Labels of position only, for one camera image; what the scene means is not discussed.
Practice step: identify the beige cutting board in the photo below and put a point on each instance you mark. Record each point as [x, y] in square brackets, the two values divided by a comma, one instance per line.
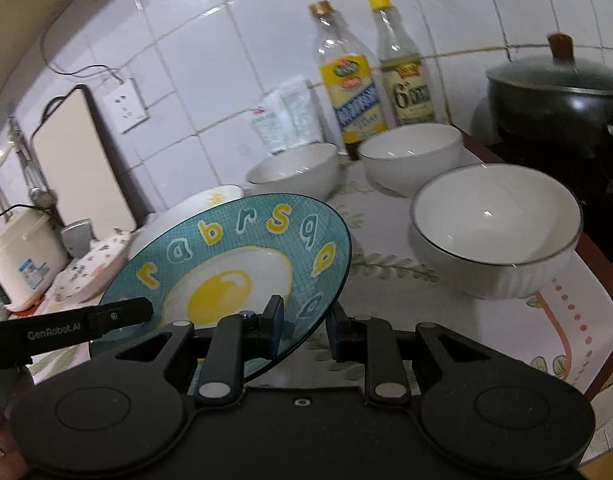
[81, 160]

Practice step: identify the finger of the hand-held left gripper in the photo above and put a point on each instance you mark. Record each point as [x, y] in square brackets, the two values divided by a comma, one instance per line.
[121, 314]

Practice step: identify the cooking wine bottle yellow label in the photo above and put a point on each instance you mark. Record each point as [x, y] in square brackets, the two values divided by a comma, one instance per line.
[354, 90]

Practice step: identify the blue egg print plate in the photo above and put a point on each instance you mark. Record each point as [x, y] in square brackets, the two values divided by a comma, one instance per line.
[226, 260]

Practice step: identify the white heart pattern plate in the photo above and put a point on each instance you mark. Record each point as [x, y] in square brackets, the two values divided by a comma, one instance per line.
[91, 270]

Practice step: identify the clear vinegar bottle yellow cap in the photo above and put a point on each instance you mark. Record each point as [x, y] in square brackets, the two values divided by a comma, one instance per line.
[406, 85]

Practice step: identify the hanging metal ladle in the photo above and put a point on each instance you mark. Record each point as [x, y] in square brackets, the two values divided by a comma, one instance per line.
[34, 180]

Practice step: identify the person's left hand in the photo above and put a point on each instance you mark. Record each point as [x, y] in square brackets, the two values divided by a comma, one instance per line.
[6, 440]

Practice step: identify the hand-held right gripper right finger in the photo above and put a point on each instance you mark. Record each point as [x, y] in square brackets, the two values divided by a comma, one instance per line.
[336, 336]

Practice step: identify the white sun print plate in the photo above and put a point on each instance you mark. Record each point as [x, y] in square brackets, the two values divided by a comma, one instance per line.
[186, 207]

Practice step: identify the white wall socket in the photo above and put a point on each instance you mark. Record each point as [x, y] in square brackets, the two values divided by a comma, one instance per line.
[126, 106]

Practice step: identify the black cooking pot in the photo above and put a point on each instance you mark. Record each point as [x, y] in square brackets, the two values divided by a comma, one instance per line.
[551, 115]

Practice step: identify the black pot lid wooden knob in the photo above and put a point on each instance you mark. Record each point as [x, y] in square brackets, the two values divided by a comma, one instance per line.
[556, 72]

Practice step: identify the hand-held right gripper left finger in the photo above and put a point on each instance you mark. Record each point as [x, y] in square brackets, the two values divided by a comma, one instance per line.
[274, 327]

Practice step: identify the cream rice cooker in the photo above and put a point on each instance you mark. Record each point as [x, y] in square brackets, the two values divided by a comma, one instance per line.
[21, 260]

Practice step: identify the white ribbed bowl dark rim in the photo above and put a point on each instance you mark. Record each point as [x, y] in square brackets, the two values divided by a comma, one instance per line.
[291, 170]
[496, 220]
[411, 160]

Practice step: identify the floral tablecloth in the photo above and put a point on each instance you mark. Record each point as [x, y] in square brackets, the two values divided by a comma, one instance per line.
[386, 270]

